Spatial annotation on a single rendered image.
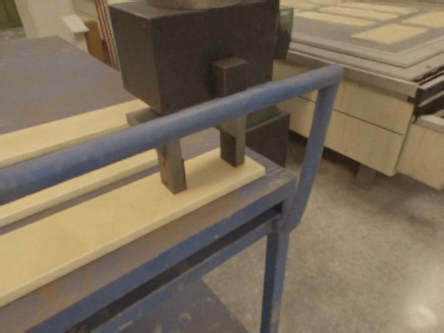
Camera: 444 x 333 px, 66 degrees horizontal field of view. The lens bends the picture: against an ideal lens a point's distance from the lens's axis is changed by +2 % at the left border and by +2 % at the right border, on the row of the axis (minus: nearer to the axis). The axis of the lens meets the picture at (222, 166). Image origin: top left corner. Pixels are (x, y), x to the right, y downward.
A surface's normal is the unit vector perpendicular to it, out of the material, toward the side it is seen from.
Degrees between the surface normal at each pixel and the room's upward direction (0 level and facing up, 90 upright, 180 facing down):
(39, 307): 0
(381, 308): 0
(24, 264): 0
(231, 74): 90
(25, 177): 53
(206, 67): 90
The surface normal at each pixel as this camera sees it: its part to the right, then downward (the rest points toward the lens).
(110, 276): -0.02, -0.83
